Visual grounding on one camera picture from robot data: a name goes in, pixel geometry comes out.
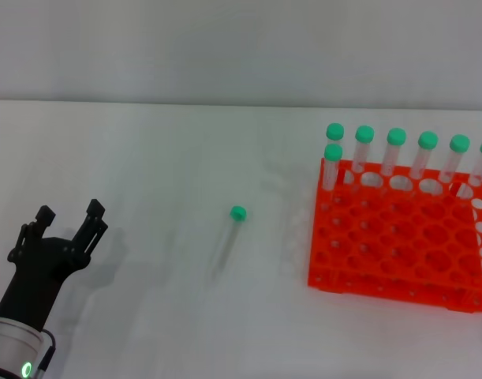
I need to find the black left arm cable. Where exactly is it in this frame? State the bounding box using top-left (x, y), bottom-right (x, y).
top-left (34, 329), bottom-right (58, 379)

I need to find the orange test tube rack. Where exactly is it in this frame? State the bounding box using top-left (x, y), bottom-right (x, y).
top-left (306, 157), bottom-right (482, 315)

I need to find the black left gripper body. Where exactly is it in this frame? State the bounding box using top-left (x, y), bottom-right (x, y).
top-left (0, 236), bottom-right (93, 331)

